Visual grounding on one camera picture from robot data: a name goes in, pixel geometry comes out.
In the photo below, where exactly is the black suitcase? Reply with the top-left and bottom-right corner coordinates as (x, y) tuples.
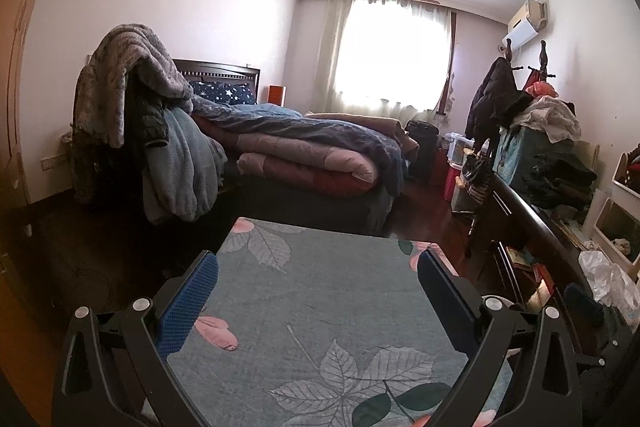
(405, 119), (441, 186)

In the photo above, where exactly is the white plastic bag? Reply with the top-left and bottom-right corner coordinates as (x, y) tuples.
(577, 249), (640, 324)

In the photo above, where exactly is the dark red curtain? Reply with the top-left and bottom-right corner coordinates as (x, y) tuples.
(440, 9), (459, 116)

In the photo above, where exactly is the floral teal tablecloth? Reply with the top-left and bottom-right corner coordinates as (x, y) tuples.
(167, 217), (517, 427)

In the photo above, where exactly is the star print pillow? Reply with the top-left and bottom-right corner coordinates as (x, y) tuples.
(187, 79), (257, 106)

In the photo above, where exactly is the white air conditioner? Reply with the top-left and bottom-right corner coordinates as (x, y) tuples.
(502, 0), (549, 50)

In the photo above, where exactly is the wooden coat rack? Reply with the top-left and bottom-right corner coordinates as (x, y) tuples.
(500, 42), (551, 84)

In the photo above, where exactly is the row of books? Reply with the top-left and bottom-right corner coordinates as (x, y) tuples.
(505, 247), (557, 299)

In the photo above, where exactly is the white cloth pile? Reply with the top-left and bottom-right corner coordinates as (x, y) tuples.
(510, 97), (584, 144)

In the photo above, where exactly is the red box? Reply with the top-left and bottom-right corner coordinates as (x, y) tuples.
(442, 167), (461, 203)

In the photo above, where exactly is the dark handbag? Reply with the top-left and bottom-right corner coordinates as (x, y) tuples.
(462, 152), (496, 213)

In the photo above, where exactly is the light blue fleece robe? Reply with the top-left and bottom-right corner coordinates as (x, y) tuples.
(142, 107), (229, 226)

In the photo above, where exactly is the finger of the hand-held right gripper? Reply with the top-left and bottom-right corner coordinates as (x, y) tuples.
(564, 283), (607, 329)

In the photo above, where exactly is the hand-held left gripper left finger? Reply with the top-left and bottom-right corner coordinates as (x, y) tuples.
(52, 249), (221, 427)

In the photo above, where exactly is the white sheer curtain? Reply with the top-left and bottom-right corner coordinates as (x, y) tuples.
(320, 0), (456, 121)

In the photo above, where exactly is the dark wooden bed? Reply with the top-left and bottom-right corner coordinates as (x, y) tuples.
(172, 59), (407, 239)

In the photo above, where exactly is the white storage bin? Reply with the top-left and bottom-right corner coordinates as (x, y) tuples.
(592, 198), (640, 266)
(612, 152), (640, 198)

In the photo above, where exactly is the dark folded clothes stack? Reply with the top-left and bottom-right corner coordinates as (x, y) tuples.
(520, 154), (599, 210)

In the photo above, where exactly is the blue quilt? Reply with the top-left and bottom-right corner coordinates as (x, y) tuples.
(192, 99), (407, 196)

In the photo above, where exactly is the white plastic container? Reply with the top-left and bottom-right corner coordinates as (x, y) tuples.
(445, 132), (476, 170)

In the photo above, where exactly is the black puffer jacket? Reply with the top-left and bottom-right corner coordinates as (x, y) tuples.
(127, 77), (171, 148)

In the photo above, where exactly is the dark wooden desk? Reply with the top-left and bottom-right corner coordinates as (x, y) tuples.
(467, 172), (640, 408)

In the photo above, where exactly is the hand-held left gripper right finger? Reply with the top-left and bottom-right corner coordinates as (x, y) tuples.
(416, 249), (583, 427)

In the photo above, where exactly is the folded pink quilt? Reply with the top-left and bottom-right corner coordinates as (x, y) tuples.
(192, 114), (382, 194)

